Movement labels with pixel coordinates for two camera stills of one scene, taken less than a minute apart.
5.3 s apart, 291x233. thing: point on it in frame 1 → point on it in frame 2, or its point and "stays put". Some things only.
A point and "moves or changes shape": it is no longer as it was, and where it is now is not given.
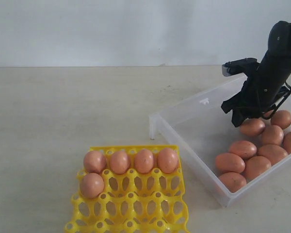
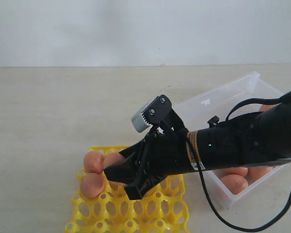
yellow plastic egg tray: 153,202 stays put
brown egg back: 252,127 moves or changes shape
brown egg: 94,161 stays put
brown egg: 92,185 stays put
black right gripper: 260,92 → 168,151
